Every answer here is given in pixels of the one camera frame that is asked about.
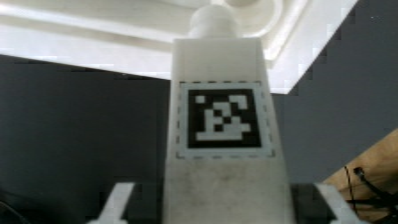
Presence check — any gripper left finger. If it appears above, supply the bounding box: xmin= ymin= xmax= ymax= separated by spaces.
xmin=85 ymin=182 xmax=161 ymax=224

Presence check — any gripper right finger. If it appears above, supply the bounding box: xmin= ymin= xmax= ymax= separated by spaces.
xmin=291 ymin=183 xmax=369 ymax=224

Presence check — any white table leg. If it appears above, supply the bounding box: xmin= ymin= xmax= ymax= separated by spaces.
xmin=163 ymin=5 xmax=294 ymax=224

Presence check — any white square tabletop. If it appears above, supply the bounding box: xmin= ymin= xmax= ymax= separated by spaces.
xmin=0 ymin=0 xmax=358 ymax=94

